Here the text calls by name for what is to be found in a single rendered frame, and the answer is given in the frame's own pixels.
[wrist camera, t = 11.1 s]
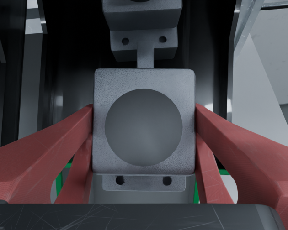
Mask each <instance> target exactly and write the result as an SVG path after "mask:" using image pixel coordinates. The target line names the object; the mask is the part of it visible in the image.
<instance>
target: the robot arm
mask: <svg viewBox="0 0 288 230"><path fill-rule="evenodd" d="M92 119H93V104H88V105H87V106H85V107H84V108H82V109H80V110H79V111H77V112H75V113H73V114H72V115H70V116H68V117H67V118H65V119H63V120H62V121H60V122H58V123H56V124H54V125H52V126H49V127H47V128H45V129H42V130H40V131H38V132H35V133H33V134H31V135H28V136H26V137H24V138H21V139H19V140H17V141H14V142H12V143H9V144H7V145H5V146H2V147H0V230H288V146H285V145H283V144H280V143H278V142H276V141H273V140H271V139H268V138H266V137H264V136H261V135H259V134H256V133H254V132H252V131H249V130H247V129H245V128H242V127H240V126H238V125H235V124H233V123H231V122H229V121H227V120H226V119H224V118H222V117H221V116H219V115H217V114H216V113H214V112H212V111H210V110H209V109H207V108H205V107H204V106H202V105H200V104H198V103H196V170H195V176H196V182H197V190H198V195H199V202H200V203H166V204H89V203H88V202H89V195H90V190H91V182H92V176H93V171H92V169H91V150H92ZM213 154H214V155H215V156H216V157H217V158H218V160H219V161H220V162H221V164H222V165H223V166H224V168H225V169H226V170H227V171H228V173H229V174H230V175H231V177H232V178H233V179H234V181H235V183H236V186H237V191H238V200H237V203H236V204H235V203H234V202H233V200H232V198H231V196H230V194H229V192H228V190H227V188H226V186H225V184H224V182H223V180H222V178H221V176H220V173H219V170H218V167H217V163H216V161H215V158H214V155H213ZM73 155H74V158H73V161H72V164H71V167H70V170H69V174H68V176H67V178H66V181H65V183H64V185H63V187H62V188H61V190H60V192H59V194H58V196H57V198H56V200H55V202H54V204H52V203H51V200H50V192H51V187H52V184H53V182H54V180H55V179H56V177H57V176H58V175H59V174H60V172H61V171H62V170H63V168H64V167H65V166H66V164H67V163H68V162H69V160H70V159H71V158H72V156H73Z"/></svg>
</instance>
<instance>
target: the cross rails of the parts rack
mask: <svg viewBox="0 0 288 230"><path fill-rule="evenodd" d="M33 33H42V26H41V21H40V15H39V10H38V8H30V9H27V17H26V31H25V34H33Z"/></svg>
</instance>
